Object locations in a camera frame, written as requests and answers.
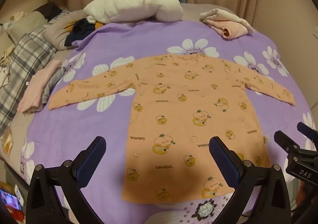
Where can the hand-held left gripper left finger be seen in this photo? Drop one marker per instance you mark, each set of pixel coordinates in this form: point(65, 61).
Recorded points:
point(92, 162)

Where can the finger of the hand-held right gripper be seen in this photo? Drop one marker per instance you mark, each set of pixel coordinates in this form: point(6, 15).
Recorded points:
point(285, 140)
point(309, 131)

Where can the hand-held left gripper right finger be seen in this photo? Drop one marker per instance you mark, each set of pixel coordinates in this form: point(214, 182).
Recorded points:
point(223, 162)

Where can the orange printed long-sleeve shirt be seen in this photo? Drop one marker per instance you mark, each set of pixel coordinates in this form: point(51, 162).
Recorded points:
point(178, 114)

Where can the grey garment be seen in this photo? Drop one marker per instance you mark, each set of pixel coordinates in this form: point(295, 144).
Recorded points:
point(51, 85)

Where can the smartphone with lit screen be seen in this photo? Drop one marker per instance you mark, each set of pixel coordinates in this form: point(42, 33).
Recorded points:
point(10, 200)

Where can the light pink garment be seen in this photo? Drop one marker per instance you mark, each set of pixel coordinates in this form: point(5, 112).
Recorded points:
point(37, 85)

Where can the pink folded garment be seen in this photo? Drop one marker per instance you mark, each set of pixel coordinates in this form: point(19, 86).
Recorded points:
point(232, 29)

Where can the dark navy clothing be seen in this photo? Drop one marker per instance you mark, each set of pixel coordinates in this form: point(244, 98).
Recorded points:
point(79, 31)

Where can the grey plaid quilt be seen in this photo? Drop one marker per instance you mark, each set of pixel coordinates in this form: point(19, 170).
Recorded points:
point(27, 47)

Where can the grey pillow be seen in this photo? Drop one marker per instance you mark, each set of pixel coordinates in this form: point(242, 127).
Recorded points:
point(58, 32)

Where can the purple floral bedsheet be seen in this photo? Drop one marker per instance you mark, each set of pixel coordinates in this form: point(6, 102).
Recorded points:
point(149, 37)

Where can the cream folded cloth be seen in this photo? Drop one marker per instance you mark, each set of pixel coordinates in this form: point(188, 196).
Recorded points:
point(221, 14)

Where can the beige pillow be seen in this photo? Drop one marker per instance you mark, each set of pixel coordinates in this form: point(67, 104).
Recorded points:
point(23, 25)

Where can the dark brown pillow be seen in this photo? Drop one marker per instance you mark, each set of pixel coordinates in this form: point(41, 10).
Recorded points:
point(48, 10)

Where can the white fluffy blanket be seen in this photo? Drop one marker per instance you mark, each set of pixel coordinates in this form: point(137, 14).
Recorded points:
point(131, 3)

